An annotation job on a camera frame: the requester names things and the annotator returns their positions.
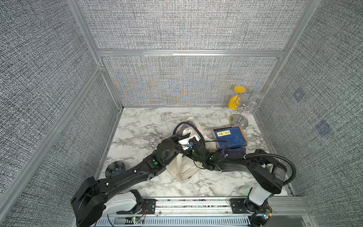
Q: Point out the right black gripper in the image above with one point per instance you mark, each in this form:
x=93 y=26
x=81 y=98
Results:
x=189 y=152

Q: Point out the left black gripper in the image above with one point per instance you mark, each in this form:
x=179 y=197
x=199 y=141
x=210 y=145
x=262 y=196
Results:
x=175 y=139

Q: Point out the cream canvas tote bag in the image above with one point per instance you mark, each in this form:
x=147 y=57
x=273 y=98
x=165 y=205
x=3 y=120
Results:
x=183 y=167

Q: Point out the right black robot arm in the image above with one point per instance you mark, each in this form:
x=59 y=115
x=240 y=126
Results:
x=271 y=171

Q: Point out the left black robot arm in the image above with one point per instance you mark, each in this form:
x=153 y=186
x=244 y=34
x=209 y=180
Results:
x=89 y=200

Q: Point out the dark round cup cluster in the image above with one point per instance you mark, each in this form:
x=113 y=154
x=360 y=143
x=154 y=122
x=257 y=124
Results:
x=115 y=168

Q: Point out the yellow wine glass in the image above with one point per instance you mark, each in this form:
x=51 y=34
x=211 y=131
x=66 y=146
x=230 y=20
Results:
x=237 y=101

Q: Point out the clear wine glass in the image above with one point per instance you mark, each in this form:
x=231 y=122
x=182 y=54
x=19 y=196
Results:
x=252 y=102

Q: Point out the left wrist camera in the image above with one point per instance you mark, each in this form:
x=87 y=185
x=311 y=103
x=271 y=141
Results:
x=189 y=141

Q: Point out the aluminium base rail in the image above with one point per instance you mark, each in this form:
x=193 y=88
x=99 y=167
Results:
x=283 y=211

